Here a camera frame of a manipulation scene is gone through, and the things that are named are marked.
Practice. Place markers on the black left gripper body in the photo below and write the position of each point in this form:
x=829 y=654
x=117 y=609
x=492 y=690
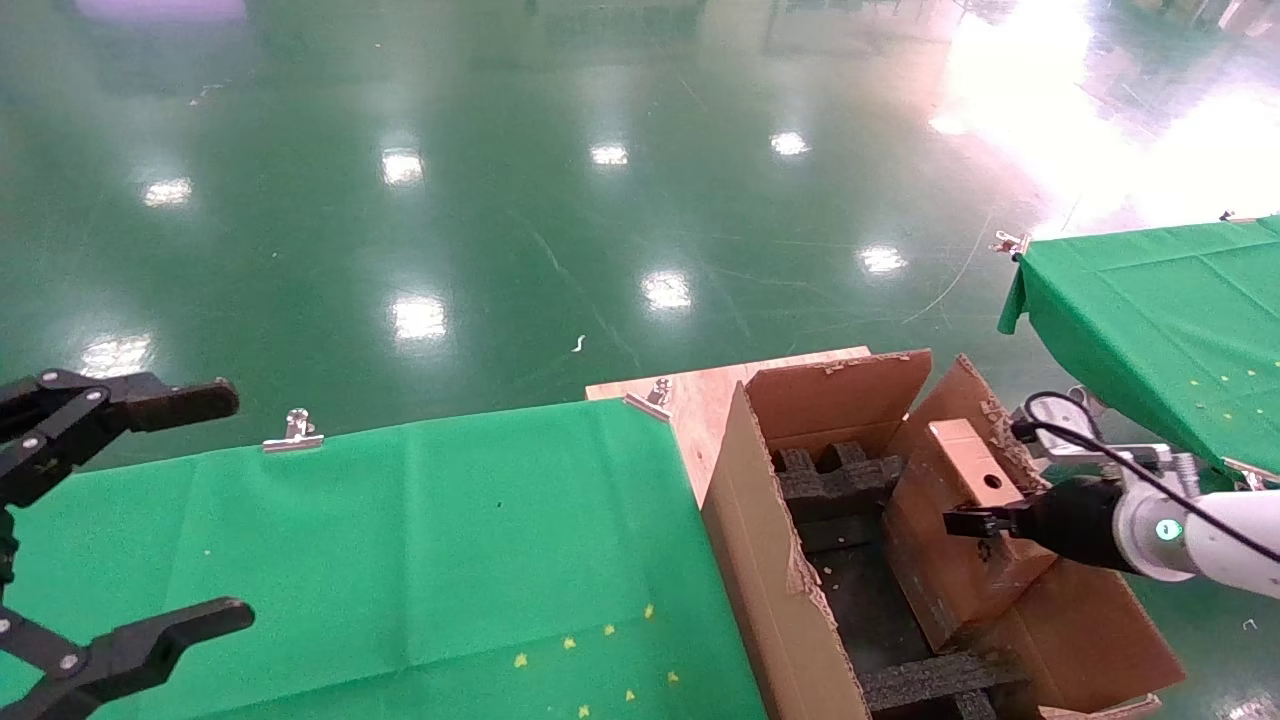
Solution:
x=6 y=550

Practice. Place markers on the large green table cloth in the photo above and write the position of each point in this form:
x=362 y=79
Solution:
x=400 y=540

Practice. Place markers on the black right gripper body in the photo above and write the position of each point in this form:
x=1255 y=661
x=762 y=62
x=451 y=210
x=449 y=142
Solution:
x=1075 y=520

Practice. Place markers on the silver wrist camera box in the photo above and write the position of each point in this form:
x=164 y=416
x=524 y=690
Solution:
x=1060 y=408

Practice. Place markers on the large open brown carton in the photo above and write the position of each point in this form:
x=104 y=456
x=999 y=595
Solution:
x=760 y=560

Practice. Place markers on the silver camera mount bracket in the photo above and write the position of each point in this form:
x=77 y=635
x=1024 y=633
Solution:
x=1140 y=458

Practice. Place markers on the small brown cardboard box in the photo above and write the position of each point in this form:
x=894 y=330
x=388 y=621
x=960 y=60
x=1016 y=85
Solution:
x=950 y=580

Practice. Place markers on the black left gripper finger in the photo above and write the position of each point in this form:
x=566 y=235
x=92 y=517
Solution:
x=170 y=402
x=150 y=645

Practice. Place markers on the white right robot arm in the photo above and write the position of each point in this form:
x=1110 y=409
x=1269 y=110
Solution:
x=1230 y=545

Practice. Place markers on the green table cloth with crumbs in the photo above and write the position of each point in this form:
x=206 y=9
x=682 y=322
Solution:
x=1150 y=310

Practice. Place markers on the metal binder clip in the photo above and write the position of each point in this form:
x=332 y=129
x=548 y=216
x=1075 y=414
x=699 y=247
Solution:
x=660 y=392
x=1235 y=216
x=295 y=438
x=1250 y=472
x=1010 y=243

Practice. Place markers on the black foam insert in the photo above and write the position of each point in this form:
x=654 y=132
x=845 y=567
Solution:
x=840 y=480

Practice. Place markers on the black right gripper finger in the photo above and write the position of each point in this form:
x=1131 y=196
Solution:
x=980 y=523

